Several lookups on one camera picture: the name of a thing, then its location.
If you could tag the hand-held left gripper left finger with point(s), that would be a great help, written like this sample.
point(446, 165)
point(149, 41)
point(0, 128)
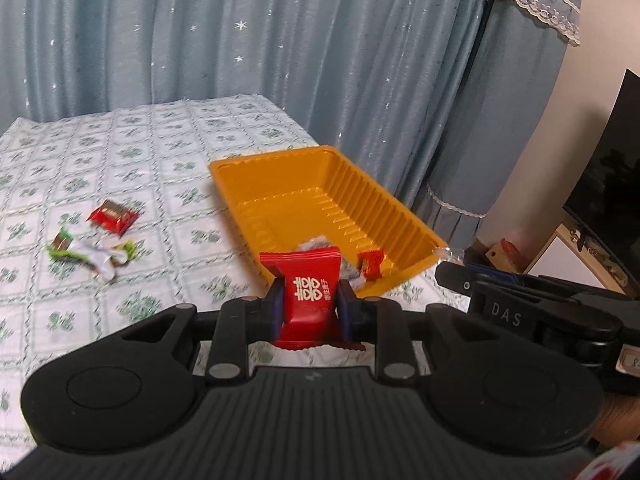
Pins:
point(274, 312)

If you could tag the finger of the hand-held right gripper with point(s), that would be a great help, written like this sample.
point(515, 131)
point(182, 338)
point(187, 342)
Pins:
point(500, 271)
point(455, 280)

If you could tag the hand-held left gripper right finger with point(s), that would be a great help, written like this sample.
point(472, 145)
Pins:
point(348, 312)

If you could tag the red candy packet white print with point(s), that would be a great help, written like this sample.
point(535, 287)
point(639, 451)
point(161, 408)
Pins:
point(300, 322)

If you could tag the small red candy packet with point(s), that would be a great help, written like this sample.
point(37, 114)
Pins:
point(372, 265)

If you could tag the clear long snack packet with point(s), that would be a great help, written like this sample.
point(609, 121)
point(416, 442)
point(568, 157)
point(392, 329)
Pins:
point(312, 245)

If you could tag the orange plastic tray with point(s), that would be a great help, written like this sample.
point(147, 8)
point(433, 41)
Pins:
point(300, 180)

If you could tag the white green candy wrapper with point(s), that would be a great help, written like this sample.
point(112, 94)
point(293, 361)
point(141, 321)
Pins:
point(102, 260)

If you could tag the red candy packet brown label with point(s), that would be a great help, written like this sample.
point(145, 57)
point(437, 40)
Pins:
point(112, 216)

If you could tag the person's right forearm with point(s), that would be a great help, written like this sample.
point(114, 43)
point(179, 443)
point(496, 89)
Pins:
point(614, 412)

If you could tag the small wooden box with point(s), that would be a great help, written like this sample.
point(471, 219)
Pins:
point(495, 257)

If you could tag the small red object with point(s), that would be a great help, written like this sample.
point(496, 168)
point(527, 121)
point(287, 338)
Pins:
point(510, 249)

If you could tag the wooden cabinet white panel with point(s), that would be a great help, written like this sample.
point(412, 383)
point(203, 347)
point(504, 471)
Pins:
point(560, 255)

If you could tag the black television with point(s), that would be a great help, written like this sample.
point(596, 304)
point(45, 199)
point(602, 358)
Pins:
point(615, 185)

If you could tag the red white cloth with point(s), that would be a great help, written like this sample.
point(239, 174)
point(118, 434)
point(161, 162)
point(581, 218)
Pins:
point(617, 462)

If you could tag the blue lace-trimmed curtain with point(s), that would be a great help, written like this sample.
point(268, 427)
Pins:
point(500, 110)

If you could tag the floral tablecloth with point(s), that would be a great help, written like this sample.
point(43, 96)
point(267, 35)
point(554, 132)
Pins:
point(150, 160)

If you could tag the blue star curtain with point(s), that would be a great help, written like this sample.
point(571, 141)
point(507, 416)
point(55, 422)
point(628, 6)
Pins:
point(200, 35)

